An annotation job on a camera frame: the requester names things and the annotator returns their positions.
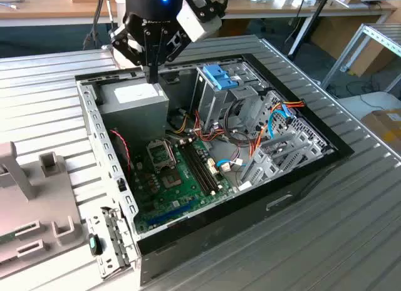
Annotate grey metal drive cage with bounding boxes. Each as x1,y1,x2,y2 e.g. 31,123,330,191
190,61,270,138

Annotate blue expansion slot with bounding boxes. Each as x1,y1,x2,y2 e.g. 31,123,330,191
147,199,198,228

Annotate CPU socket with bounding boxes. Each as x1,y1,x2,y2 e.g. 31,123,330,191
146,139,177,173

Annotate light blue board wire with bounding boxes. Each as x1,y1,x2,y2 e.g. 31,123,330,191
216,158,244,175

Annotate aluminium profile frame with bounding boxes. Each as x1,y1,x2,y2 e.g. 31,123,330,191
321,23,401,91

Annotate blue disk data wire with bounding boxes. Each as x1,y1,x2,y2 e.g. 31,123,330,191
268,103,294,140

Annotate green motherboard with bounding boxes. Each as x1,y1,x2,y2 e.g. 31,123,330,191
131,136,237,234

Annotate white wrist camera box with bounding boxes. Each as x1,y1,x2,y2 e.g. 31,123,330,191
176,2,222,43

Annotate black tripod pole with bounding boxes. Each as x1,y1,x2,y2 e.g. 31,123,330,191
288,0,335,56

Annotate black RAM slot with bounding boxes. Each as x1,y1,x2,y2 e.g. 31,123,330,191
180,143,211,197
187,141,220,194

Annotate cardboard box with label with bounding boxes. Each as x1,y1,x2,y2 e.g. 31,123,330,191
360,108,401,154

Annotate large brown cardboard box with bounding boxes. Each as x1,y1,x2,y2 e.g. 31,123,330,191
310,15,395,78

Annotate black open PC case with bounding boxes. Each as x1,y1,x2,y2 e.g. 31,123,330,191
74,53,355,287

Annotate light wooden desk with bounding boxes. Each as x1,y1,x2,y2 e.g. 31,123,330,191
219,0,397,21
0,0,119,28

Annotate orange red disk power wire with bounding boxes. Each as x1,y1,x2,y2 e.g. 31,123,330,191
249,98,306,160

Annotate silver chipset chip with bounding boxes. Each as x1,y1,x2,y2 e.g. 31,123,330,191
161,173,182,188

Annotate blue plastic drive latch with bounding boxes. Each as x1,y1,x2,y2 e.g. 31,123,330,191
202,64,228,82
219,74,239,91

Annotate red orange wire bundle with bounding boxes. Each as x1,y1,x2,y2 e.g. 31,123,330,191
192,111,261,151

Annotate white side table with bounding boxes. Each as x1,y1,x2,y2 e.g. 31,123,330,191
340,92,401,120

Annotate grey power supply unit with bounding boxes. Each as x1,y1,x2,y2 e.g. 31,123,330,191
97,79,170,151

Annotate grey parts rack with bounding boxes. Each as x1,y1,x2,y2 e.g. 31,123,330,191
0,140,87,278

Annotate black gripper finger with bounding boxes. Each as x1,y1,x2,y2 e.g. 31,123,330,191
153,28,192,84
109,24,154,84

